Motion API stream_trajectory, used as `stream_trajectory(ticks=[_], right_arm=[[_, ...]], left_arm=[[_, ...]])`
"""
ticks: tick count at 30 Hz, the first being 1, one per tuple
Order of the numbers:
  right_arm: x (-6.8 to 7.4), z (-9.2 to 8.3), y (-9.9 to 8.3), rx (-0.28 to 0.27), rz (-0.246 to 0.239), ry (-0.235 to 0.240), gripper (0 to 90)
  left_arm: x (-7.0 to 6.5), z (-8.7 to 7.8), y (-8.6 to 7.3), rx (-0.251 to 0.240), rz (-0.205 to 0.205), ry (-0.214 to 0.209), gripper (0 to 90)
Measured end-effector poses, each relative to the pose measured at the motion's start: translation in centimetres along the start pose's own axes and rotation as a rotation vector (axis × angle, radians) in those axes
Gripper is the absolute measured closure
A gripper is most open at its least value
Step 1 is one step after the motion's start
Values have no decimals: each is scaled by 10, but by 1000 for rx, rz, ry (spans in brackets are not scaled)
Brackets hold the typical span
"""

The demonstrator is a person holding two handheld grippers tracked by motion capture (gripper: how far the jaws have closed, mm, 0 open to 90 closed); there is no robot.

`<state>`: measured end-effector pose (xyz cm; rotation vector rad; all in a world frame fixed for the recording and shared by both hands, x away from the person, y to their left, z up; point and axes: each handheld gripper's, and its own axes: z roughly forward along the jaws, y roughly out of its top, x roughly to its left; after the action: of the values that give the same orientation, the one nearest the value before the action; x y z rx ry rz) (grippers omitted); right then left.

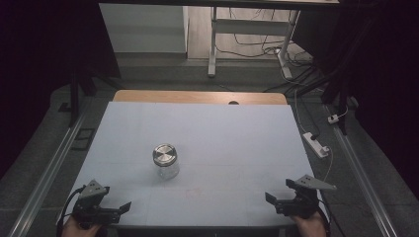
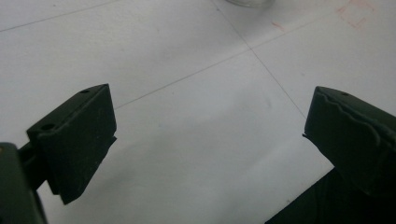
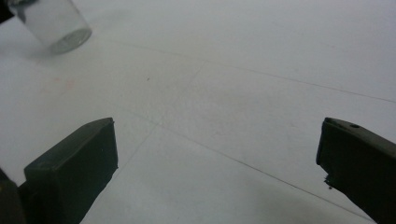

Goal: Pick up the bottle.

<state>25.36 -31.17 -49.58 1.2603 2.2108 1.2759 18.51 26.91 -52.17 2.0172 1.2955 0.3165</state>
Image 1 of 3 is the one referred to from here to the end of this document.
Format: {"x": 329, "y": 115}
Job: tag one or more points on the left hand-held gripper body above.
{"x": 89, "y": 204}

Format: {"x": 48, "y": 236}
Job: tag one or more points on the black metal stand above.
{"x": 339, "y": 95}
{"x": 75, "y": 95}

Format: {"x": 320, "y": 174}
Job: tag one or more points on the clear glass jar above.
{"x": 167, "y": 168}

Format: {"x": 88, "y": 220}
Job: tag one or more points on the white desk frame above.
{"x": 250, "y": 28}

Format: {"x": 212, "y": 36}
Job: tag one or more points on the person's right hand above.
{"x": 309, "y": 226}

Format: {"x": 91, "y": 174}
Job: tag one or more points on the aluminium floor rail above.
{"x": 46, "y": 177}
{"x": 362, "y": 177}

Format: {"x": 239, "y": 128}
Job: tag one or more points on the black rectangular floor bracket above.
{"x": 83, "y": 139}

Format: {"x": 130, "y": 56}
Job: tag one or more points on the round silver metal lid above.
{"x": 164, "y": 154}

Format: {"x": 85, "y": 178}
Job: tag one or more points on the small white plug adapter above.
{"x": 333, "y": 118}

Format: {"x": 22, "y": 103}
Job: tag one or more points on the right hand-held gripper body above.
{"x": 304, "y": 197}

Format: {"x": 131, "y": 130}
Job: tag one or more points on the long white power strip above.
{"x": 315, "y": 144}

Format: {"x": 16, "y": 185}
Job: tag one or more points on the wooden table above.
{"x": 197, "y": 97}

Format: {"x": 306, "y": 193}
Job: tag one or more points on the white table cover sheet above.
{"x": 204, "y": 144}

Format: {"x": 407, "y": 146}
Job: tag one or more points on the person's left hand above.
{"x": 79, "y": 230}

